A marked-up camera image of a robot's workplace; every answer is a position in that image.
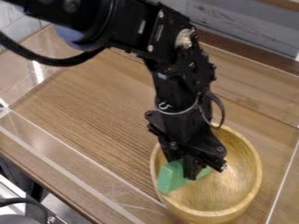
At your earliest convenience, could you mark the green rectangular block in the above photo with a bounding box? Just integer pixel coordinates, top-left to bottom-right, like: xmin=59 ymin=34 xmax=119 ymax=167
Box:
xmin=155 ymin=160 xmax=213 ymax=194

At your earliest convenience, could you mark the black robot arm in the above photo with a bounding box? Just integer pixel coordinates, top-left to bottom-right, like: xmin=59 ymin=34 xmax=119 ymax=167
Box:
xmin=0 ymin=0 xmax=227 ymax=180

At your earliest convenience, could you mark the black floor cable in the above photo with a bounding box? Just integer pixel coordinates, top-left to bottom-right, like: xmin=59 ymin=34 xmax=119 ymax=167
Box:
xmin=0 ymin=197 xmax=51 ymax=224

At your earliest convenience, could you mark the brown wooden bowl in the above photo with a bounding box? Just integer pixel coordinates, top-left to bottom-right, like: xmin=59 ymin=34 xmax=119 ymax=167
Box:
xmin=149 ymin=126 xmax=263 ymax=224

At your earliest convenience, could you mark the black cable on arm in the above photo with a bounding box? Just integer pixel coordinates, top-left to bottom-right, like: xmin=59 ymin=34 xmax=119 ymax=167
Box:
xmin=196 ymin=91 xmax=227 ymax=131

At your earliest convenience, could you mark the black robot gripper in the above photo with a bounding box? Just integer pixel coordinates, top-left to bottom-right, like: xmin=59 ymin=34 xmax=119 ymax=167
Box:
xmin=144 ymin=108 xmax=227 ymax=180

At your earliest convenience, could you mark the black metal table frame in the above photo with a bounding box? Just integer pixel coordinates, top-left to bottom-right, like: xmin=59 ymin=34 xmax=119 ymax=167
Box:
xmin=0 ymin=157 xmax=67 ymax=224

